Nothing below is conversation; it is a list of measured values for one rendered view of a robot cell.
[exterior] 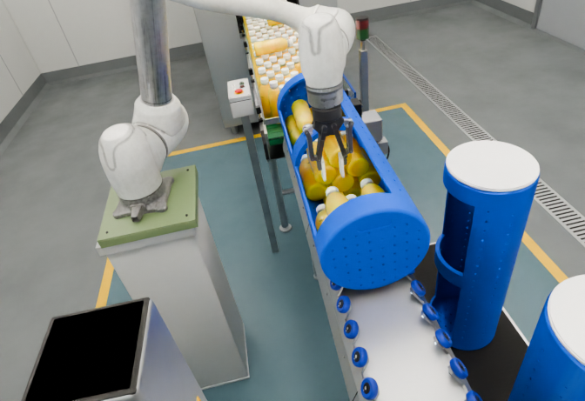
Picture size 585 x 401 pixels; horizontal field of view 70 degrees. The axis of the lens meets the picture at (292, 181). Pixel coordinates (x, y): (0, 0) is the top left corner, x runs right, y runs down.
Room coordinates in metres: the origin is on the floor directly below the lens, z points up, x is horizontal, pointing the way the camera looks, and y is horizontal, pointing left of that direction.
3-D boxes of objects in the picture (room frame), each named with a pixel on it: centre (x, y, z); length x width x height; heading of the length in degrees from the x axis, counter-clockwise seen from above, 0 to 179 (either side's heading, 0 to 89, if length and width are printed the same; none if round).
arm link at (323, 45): (0.96, -0.12, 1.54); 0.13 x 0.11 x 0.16; 159
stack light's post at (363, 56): (2.04, -0.46, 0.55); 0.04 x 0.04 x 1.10; 3
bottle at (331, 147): (1.13, -0.15, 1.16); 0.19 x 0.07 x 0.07; 3
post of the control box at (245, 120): (1.83, 0.18, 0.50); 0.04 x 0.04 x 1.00; 3
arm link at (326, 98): (0.95, -0.12, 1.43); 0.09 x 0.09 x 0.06
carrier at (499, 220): (1.05, -0.65, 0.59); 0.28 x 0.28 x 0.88
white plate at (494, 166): (1.05, -0.65, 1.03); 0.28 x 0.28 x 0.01
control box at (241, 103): (1.83, 0.18, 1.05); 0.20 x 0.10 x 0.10; 3
